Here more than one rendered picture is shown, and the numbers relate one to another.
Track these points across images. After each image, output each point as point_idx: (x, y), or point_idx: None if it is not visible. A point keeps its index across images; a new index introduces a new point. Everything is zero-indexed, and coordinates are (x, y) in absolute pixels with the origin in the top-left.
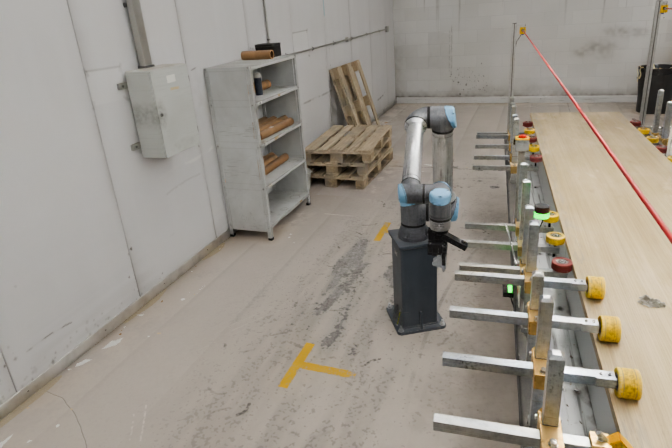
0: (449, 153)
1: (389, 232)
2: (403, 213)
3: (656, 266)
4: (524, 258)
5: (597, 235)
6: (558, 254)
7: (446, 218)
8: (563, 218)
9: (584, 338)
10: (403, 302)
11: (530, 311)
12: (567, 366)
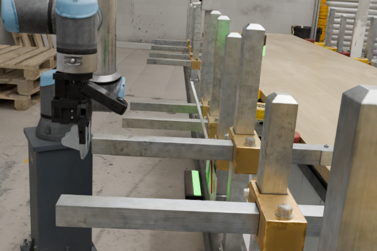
0: (110, 0)
1: (24, 130)
2: (43, 97)
3: None
4: (223, 130)
5: (318, 108)
6: None
7: (87, 47)
8: (267, 92)
9: None
10: (40, 233)
11: (262, 197)
12: None
